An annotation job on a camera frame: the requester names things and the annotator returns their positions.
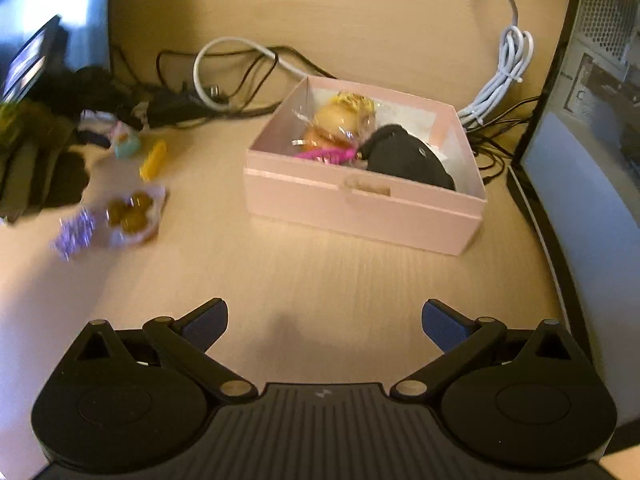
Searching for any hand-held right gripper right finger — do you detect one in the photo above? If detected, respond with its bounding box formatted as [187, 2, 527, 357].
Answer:
[390, 298, 591, 403]

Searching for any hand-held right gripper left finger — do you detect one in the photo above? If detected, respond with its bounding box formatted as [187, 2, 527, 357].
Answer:
[62, 297, 257, 405]

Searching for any pink cardboard box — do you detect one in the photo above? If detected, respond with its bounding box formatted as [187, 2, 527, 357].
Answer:
[243, 75, 488, 257]

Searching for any black cloth pouch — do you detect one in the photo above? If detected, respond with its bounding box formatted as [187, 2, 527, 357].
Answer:
[359, 124, 457, 192]

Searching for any pink plastic basket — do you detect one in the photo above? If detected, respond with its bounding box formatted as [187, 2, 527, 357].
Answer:
[294, 146, 357, 166]

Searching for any clear packet of orange bread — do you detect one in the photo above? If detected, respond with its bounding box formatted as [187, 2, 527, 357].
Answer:
[292, 91, 378, 148]

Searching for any person's left hand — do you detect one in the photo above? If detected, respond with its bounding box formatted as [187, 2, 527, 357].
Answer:
[0, 102, 92, 225]

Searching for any packet of brown balls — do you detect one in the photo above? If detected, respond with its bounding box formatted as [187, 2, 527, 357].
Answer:
[101, 185, 169, 247]

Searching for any purple frilly trinket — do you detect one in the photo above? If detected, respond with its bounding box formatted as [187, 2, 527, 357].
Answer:
[51, 209, 97, 262]

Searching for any yellow plastic block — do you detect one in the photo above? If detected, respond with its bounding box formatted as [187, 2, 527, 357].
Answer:
[139, 140, 168, 182]

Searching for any black curved monitor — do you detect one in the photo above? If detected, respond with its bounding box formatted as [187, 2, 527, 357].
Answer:
[506, 0, 640, 453]

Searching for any green and pink round toy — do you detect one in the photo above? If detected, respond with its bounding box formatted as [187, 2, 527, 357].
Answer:
[111, 121, 142, 159]

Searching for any black power adapter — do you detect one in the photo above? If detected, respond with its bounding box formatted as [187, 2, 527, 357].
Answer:
[144, 89, 213, 128]

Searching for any black flat monitor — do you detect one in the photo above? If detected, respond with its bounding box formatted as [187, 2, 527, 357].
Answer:
[0, 14, 65, 107]

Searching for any black cable with plug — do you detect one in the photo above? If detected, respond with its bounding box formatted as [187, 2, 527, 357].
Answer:
[465, 91, 543, 185]

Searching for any grey looped cable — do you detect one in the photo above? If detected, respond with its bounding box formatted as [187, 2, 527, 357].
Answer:
[193, 36, 337, 112]

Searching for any white bundled cable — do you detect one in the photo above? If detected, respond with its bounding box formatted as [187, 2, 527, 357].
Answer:
[456, 0, 536, 127]

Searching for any black cable tangle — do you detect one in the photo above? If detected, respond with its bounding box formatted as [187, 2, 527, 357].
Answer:
[47, 45, 281, 126]

